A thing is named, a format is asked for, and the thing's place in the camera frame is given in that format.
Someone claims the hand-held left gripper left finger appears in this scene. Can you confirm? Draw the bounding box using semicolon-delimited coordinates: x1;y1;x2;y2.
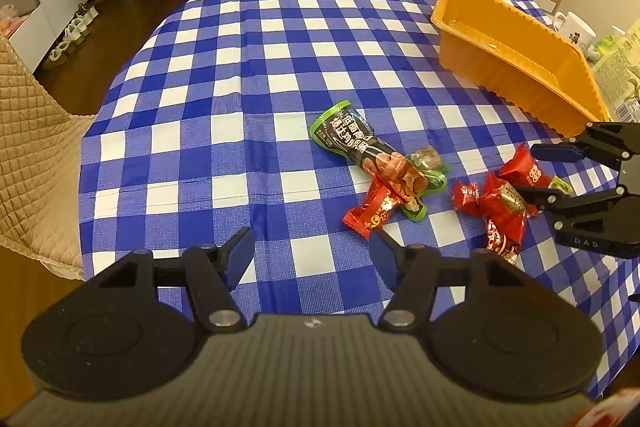
97;227;256;333

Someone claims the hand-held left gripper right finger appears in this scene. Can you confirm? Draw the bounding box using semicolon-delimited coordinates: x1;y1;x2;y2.
370;229;531;333

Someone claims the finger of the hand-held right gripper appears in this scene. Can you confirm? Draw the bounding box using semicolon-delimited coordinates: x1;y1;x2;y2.
531;121;640;172
515;184;628;222

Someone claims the red candy with white print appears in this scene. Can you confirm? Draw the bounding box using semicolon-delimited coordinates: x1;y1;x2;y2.
497;143;574;196

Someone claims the large red candy packet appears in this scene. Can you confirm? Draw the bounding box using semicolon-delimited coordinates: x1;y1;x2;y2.
477;172;532;230

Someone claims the red candy with gold print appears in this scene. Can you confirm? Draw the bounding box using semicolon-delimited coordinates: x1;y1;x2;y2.
342;174;407;241

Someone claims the small red candy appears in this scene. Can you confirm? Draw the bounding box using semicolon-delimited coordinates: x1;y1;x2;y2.
452;178;482;214

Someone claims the green candy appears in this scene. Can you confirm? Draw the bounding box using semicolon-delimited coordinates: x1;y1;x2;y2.
407;146;449;194

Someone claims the orange plastic tray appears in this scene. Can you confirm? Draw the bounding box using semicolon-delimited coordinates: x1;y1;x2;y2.
431;0;612;138

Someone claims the black green long snack packet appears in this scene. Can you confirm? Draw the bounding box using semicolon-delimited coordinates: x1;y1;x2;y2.
309;101;428;222

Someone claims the sunflower seed bag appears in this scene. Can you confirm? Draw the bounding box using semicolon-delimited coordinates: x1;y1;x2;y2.
592;19;640;124

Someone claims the green white packet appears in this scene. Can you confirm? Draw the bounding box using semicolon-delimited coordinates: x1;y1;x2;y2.
595;34;626;58

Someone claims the white mug with print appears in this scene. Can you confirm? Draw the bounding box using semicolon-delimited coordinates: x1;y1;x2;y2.
552;11;598;51

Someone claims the blue white checkered tablecloth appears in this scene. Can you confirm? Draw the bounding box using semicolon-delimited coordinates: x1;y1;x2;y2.
77;0;640;400

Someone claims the red white cloth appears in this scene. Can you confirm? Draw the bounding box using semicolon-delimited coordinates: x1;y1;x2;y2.
570;389;640;427

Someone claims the beige quilted chair cover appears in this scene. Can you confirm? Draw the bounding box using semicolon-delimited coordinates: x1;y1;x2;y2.
0;34;97;280

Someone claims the row of shoes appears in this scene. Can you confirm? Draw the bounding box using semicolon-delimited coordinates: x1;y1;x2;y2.
42;0;135;70

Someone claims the white plastic bag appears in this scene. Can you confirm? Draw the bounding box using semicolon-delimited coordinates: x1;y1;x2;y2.
0;4;24;36

